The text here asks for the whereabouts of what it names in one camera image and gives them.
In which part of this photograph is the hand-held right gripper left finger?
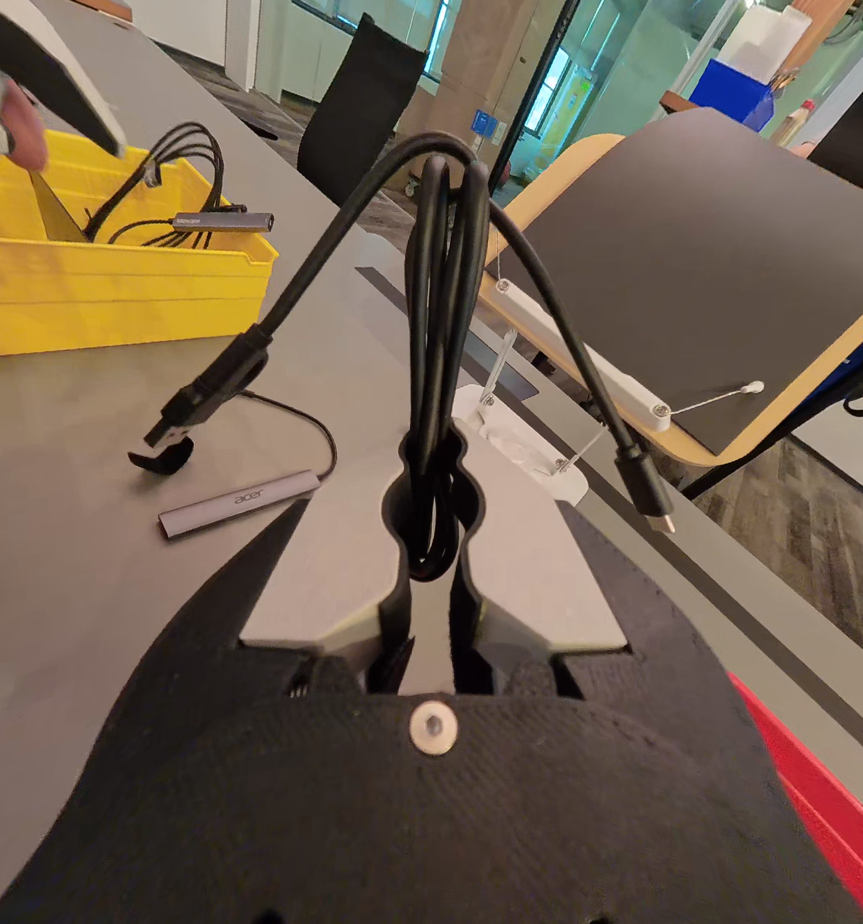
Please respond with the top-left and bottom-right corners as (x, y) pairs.
(238, 432), (412, 676)

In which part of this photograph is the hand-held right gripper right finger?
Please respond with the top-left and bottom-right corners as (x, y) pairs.
(449, 426), (629, 683)

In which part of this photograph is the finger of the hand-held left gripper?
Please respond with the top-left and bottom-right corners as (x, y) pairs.
(30, 0), (130, 156)

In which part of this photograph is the grey usb hub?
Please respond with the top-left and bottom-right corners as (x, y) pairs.
(173, 209), (275, 233)
(158, 390), (338, 541)

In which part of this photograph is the black braided usb-c cable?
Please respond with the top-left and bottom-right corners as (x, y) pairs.
(85, 121), (226, 250)

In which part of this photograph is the yellow plastic bin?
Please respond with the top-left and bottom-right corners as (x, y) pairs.
(0, 130), (281, 359)

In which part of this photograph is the black smooth usb-c cable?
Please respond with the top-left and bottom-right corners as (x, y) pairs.
(142, 132), (678, 584)

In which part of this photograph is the red plastic bin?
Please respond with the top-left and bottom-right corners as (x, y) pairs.
(727, 671), (863, 924)

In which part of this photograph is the person's left hand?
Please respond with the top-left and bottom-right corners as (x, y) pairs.
(1, 78), (50, 168)

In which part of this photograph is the black tilted panel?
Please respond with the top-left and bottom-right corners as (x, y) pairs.
(297, 13), (431, 206)

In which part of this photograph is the wooden-edged black board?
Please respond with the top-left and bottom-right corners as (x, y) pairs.
(485, 108), (863, 469)

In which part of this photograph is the black pole stand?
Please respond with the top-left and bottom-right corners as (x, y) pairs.
(489, 0), (584, 196)

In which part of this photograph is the blue plastic bin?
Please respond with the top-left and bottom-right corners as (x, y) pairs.
(690, 58), (775, 132)

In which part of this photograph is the black velcro cable strap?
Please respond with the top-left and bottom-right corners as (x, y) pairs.
(127, 439), (195, 477)

